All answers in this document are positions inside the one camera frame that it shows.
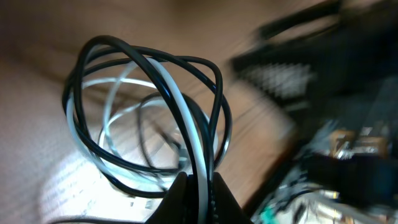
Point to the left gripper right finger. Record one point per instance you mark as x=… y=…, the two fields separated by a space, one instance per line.
x=227 y=209

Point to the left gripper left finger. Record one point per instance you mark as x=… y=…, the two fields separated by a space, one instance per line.
x=171 y=209

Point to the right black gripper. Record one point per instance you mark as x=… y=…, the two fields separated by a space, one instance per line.
x=328 y=63

